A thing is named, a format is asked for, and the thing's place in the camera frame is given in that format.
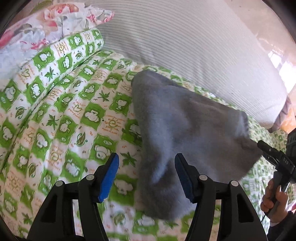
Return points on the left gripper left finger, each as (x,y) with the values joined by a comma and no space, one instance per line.
(55,219)

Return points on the grey fleece pants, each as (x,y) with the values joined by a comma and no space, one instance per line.
(172,119)

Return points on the purple plaid pillow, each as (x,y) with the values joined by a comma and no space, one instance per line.
(281,116)

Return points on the orange floral pillow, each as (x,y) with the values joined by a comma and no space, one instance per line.
(289,123)

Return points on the green white patterned quilt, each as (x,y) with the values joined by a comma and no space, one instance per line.
(62,115)

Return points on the white striped bolster pillow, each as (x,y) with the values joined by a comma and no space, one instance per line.
(203,41)

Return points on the floral print pillow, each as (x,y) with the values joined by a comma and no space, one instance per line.
(25,38)

